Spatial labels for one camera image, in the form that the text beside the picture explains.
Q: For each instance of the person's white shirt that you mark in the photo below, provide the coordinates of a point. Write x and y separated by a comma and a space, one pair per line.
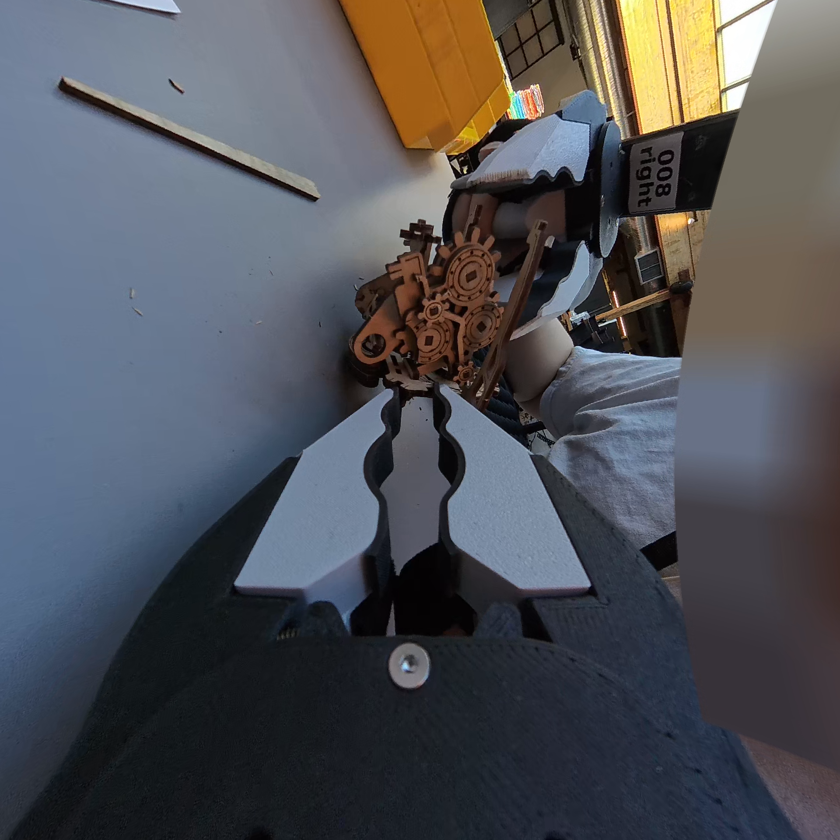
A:
617, 433

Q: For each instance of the bright paned window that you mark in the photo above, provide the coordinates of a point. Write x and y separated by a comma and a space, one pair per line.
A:
738, 46

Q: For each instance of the silver ribbed duct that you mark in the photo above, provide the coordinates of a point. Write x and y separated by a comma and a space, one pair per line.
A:
600, 52

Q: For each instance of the thin wooden model frame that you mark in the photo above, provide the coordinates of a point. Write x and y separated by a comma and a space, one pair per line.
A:
525, 289

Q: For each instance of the long flat wooden strip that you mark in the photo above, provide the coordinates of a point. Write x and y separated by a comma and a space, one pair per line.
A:
190, 139

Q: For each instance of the printed instruction sheet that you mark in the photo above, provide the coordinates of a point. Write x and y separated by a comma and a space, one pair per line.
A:
148, 4

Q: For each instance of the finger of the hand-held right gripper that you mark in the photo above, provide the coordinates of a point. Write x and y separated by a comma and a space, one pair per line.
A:
538, 154
568, 292

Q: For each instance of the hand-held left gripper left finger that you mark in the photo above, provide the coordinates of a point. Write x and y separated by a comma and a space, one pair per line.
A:
315, 512

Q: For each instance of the grey wall vent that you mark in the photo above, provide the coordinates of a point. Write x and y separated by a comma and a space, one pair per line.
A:
648, 266

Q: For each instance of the yellow plastic bin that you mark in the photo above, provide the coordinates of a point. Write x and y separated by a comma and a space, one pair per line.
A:
433, 65

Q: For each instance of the wooden gear model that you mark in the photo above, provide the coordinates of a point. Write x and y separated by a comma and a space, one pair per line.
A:
459, 275

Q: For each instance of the black padded chair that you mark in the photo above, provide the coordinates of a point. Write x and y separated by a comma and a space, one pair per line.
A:
508, 410

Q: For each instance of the multicoloured bright sign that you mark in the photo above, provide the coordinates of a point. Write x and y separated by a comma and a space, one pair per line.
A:
526, 103

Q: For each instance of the dark gridded window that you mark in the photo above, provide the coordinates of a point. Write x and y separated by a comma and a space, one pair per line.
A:
531, 33

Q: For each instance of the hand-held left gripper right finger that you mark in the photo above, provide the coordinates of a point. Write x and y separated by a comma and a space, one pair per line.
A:
515, 512

